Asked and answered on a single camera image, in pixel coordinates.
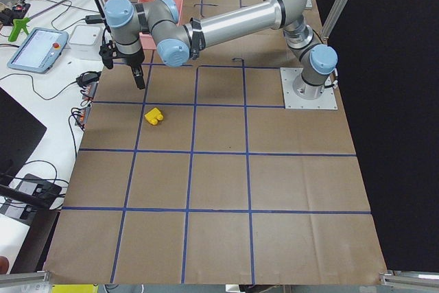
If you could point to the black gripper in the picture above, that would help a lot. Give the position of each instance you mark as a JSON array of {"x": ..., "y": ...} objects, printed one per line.
[{"x": 132, "y": 59}]

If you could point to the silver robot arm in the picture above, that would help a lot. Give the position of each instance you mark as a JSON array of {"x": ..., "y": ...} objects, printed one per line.
[{"x": 176, "y": 44}]

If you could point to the white square box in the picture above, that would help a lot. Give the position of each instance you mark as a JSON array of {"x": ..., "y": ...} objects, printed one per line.
[{"x": 85, "y": 37}]

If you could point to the yellow toy block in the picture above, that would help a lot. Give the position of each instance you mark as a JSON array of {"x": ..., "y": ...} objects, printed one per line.
[{"x": 154, "y": 116}]

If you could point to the teach pendant tablet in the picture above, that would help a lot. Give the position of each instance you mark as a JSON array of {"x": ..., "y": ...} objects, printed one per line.
[{"x": 39, "y": 51}]

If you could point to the green handled grabber tool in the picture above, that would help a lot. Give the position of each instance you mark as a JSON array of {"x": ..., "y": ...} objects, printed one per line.
[{"x": 21, "y": 24}]

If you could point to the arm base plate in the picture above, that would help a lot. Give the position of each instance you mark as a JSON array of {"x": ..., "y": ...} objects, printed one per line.
[{"x": 298, "y": 95}]

